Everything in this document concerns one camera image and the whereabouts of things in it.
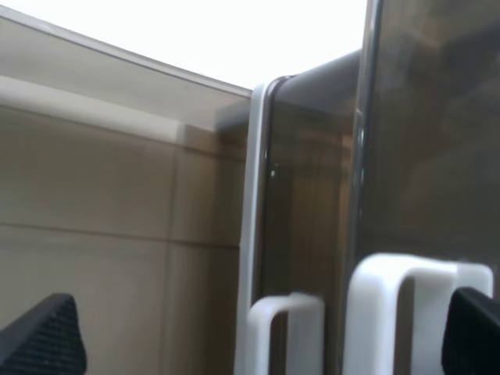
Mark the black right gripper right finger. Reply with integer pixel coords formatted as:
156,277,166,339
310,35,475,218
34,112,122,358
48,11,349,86
441,287,500,375

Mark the white plastic drawer cabinet frame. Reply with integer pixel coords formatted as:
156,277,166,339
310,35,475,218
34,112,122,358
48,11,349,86
233,79,280,374

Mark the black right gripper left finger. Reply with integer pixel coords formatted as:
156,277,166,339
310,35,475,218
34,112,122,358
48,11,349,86
1,293,88,374

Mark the smoky transparent drawer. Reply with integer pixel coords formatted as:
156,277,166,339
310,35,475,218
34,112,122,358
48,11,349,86
342,1,499,374
252,51,360,374

